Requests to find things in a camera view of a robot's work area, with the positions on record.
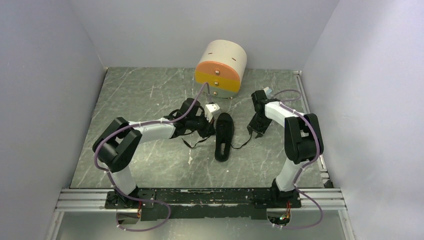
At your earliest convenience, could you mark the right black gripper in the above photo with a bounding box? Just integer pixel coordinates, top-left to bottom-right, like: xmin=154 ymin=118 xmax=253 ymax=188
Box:
xmin=246 ymin=114 xmax=272 ymax=138

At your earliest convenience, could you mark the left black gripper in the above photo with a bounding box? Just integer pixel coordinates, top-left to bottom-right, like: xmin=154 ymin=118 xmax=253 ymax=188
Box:
xmin=186 ymin=110 xmax=218 ymax=139

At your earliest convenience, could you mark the black shoelace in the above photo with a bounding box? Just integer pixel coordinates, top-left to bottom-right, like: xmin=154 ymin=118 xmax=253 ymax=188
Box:
xmin=182 ymin=129 xmax=252 ymax=152

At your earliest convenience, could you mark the black shoe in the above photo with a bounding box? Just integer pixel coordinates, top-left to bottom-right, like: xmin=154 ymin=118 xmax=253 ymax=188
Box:
xmin=214 ymin=112 xmax=235 ymax=162

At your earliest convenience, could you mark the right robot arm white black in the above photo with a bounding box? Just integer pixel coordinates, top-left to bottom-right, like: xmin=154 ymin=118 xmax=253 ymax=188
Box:
xmin=247 ymin=89 xmax=324 ymax=209

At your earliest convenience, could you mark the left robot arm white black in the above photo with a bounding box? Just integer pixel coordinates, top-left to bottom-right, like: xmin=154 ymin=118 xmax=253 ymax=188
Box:
xmin=92 ymin=98 xmax=221 ymax=209

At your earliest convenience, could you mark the clear plastic cup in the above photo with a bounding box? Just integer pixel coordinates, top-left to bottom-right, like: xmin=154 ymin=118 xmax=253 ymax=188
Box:
xmin=263 ymin=87 xmax=273 ymax=99

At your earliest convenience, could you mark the round cream drawer cabinet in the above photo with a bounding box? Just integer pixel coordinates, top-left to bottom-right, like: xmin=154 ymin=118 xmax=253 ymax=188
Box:
xmin=194 ymin=39 xmax=247 ymax=99

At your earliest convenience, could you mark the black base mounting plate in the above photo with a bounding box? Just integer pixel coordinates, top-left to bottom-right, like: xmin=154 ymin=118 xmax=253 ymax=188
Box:
xmin=104 ymin=187 xmax=302 ymax=221

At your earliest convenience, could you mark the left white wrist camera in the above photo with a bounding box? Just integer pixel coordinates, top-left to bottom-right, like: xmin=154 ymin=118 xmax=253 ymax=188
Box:
xmin=204 ymin=103 xmax=222 ymax=123

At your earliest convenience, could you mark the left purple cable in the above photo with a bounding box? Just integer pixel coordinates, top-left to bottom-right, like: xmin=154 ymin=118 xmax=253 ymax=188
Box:
xmin=93 ymin=81 xmax=211 ymax=233

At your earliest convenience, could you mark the aluminium frame rail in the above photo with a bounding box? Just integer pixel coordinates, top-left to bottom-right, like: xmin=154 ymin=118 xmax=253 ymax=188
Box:
xmin=55 ymin=188 xmax=347 ymax=212

